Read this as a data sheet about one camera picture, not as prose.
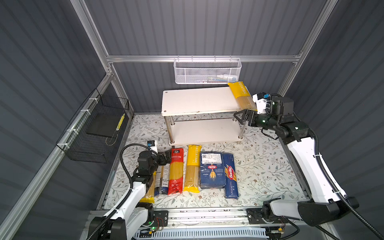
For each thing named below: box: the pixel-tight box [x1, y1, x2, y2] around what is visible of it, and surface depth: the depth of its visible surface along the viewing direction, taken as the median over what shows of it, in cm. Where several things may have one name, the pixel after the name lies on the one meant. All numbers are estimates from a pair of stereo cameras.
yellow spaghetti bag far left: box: [139, 171, 157, 204], surface depth 80 cm
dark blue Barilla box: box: [199, 151, 226, 189], surface depth 84 cm
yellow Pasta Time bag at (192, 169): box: [183, 145, 202, 193], surface depth 88 cm
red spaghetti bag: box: [168, 148, 184, 196], surface depth 88 cm
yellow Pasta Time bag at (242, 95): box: [227, 81, 258, 111], surface depth 85 cm
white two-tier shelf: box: [161, 86, 247, 146], surface depth 86 cm
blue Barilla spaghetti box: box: [222, 153, 239, 200], surface depth 85 cm
